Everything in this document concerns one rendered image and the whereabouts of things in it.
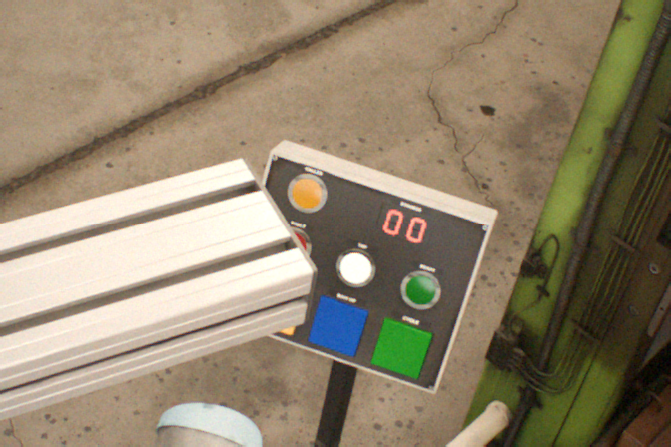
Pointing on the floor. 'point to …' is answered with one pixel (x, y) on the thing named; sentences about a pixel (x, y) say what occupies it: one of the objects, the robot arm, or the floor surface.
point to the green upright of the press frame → (572, 181)
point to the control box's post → (335, 402)
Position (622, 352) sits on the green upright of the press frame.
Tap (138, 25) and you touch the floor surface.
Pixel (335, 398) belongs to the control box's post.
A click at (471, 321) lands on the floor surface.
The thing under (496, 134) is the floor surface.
